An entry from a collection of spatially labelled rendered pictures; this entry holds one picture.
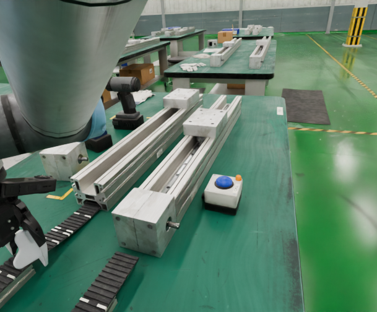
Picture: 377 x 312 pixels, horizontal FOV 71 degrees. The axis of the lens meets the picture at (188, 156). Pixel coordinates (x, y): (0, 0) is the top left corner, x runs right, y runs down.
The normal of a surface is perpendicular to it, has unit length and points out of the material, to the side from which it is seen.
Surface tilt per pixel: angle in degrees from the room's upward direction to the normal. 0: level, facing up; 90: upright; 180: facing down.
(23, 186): 89
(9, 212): 90
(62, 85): 146
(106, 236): 0
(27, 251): 73
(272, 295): 0
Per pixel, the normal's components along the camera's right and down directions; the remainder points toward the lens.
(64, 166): -0.15, 0.48
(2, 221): 0.94, 0.13
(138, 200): -0.04, -0.87
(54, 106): -0.08, 0.98
